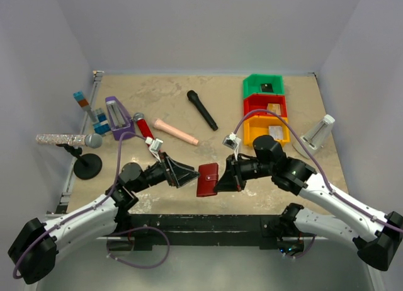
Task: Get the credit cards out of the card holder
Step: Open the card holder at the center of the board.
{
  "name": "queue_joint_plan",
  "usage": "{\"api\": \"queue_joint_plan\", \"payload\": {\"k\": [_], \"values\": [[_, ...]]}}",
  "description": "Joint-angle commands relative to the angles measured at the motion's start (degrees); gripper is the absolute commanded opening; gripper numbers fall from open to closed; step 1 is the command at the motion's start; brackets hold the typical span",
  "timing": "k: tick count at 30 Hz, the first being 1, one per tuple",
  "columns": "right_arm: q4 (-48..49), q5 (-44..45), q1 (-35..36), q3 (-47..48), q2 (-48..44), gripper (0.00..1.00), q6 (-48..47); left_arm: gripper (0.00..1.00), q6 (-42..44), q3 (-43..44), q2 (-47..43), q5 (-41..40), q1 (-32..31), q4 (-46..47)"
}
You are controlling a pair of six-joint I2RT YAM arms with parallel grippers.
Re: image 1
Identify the red microphone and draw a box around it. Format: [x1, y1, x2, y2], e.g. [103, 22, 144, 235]
[133, 113, 155, 139]

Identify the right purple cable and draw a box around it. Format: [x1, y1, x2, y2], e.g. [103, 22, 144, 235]
[234, 109, 403, 234]

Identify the left aluminium frame rail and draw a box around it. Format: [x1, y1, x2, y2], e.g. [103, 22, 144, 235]
[55, 71, 104, 214]

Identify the glitter silver microphone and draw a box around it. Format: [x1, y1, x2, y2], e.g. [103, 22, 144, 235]
[35, 134, 103, 149]

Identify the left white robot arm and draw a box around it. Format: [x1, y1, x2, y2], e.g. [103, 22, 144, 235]
[8, 152, 200, 285]

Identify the black microphone stand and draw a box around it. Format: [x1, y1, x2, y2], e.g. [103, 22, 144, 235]
[57, 144, 103, 180]

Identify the red storage bin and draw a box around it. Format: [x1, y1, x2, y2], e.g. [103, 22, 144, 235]
[243, 94, 288, 117]

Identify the white metronome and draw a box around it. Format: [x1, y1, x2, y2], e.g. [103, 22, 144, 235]
[293, 114, 335, 159]

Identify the pink microphone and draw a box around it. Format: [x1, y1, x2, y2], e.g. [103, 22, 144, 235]
[153, 118, 199, 146]

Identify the black microphone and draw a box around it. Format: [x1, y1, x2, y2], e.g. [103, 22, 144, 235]
[186, 90, 219, 131]

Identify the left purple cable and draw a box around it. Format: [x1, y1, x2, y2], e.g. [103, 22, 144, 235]
[11, 132, 152, 280]

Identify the red leather card holder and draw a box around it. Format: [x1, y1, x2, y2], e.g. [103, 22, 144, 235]
[196, 163, 219, 198]

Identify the blue toy brick tower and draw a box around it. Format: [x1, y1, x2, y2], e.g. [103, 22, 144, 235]
[73, 91, 111, 137]

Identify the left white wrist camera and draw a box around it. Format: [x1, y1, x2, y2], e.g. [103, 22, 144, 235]
[145, 137, 163, 162]

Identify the green storage bin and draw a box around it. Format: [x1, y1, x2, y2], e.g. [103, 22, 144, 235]
[242, 74, 285, 99]

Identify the black card in green bin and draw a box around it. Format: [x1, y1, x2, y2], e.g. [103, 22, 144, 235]
[260, 83, 274, 93]

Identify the tan card in red bin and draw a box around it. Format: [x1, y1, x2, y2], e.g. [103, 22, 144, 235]
[267, 103, 281, 116]

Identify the purple metronome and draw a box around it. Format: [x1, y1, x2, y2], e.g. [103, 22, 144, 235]
[105, 96, 135, 141]

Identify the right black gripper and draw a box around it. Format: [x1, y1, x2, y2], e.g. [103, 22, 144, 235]
[214, 152, 275, 191]

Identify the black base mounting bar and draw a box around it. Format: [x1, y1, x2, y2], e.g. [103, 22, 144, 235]
[125, 212, 315, 251]

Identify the grey card in yellow bin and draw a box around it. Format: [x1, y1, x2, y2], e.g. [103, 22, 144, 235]
[268, 125, 283, 140]

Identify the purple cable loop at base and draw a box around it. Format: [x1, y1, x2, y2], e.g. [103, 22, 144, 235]
[106, 226, 169, 269]

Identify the yellow storage bin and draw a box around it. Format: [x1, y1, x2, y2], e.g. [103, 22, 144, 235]
[243, 115, 290, 146]

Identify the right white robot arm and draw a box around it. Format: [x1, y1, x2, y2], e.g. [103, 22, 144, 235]
[214, 133, 402, 271]

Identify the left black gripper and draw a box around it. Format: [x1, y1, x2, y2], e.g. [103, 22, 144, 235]
[132, 152, 200, 193]

